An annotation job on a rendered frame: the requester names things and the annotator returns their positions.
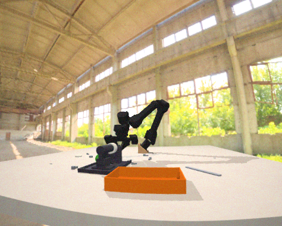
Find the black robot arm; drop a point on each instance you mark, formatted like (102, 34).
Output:
(136, 120)

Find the orange open tray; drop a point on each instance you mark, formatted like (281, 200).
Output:
(146, 180)

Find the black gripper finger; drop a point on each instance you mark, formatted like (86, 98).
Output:
(114, 140)
(124, 143)

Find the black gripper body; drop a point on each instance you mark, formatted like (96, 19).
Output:
(119, 136)

